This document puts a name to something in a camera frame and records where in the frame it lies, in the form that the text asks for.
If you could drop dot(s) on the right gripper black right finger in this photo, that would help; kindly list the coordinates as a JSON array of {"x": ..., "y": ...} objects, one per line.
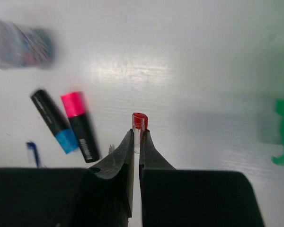
[{"x": 159, "y": 191}]

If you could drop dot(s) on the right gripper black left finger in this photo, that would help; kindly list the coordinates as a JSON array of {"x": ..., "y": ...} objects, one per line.
[{"x": 108, "y": 193}]

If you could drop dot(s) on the red ballpoint pen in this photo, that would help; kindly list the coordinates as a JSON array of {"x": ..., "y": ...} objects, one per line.
[{"x": 139, "y": 125}]

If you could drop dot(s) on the blue cap black highlighter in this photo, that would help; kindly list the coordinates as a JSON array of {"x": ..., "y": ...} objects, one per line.
[{"x": 54, "y": 120}]

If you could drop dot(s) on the pink cap black highlighter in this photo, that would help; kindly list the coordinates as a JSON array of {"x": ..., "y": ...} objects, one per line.
[{"x": 76, "y": 111}]

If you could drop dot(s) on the clear jar of pins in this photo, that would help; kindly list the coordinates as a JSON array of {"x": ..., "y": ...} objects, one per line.
[{"x": 23, "y": 46}]

